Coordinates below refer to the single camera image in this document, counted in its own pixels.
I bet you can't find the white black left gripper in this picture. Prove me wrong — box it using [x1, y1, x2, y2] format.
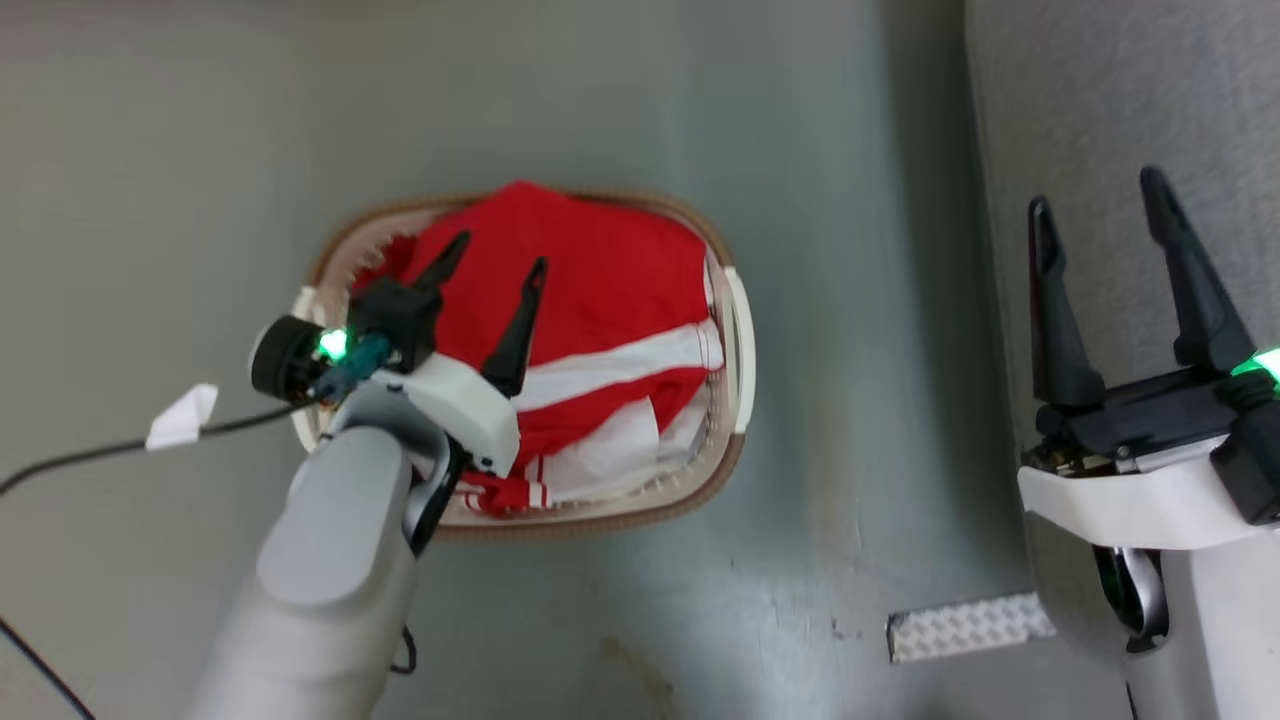
[343, 231, 549, 478]

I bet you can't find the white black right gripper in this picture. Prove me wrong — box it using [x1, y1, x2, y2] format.
[1017, 165, 1280, 552]

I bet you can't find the red white clothing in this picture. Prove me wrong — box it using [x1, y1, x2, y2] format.
[350, 179, 727, 518]

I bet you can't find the white laundry basket brown rim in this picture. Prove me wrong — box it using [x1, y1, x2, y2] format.
[290, 187, 758, 544]

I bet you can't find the grey fabric sofa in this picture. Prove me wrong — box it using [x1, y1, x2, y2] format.
[963, 0, 1280, 691]

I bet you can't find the white paper tag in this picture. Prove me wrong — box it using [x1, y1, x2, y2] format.
[145, 383, 220, 452]

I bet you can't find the silver diamond-plate floor strip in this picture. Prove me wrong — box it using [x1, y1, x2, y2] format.
[886, 591, 1058, 665]

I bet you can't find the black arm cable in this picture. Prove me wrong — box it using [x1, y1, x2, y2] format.
[390, 436, 469, 676]

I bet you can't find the thin black cable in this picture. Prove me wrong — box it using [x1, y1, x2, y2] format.
[0, 398, 323, 498]

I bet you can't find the black floor cable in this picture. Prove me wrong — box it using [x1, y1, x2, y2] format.
[0, 617, 98, 720]

